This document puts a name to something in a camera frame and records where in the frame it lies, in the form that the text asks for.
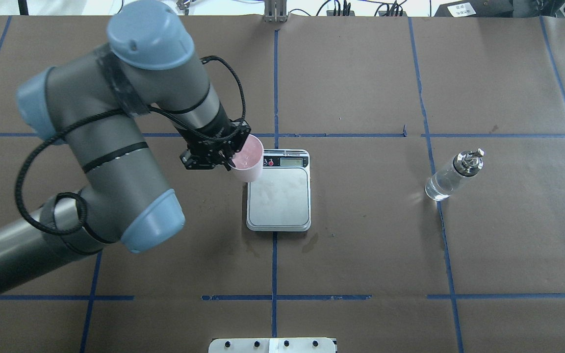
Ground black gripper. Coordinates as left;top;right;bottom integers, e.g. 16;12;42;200
180;119;251;171

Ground pink plastic cup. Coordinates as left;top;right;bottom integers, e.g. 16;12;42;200
231;134;264;183

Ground glass sauce bottle metal spout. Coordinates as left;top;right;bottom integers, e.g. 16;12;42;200
425;149;485;202

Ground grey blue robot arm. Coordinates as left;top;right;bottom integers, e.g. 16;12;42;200
0;0;251;295

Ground white digital kitchen scale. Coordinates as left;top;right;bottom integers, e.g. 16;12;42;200
245;149;312;232

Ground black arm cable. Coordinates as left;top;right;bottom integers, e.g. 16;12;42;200
14;55;247;236

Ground aluminium frame post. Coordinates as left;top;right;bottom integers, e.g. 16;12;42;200
263;0;288;23

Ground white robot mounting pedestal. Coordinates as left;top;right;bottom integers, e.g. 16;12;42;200
208;337;338;353

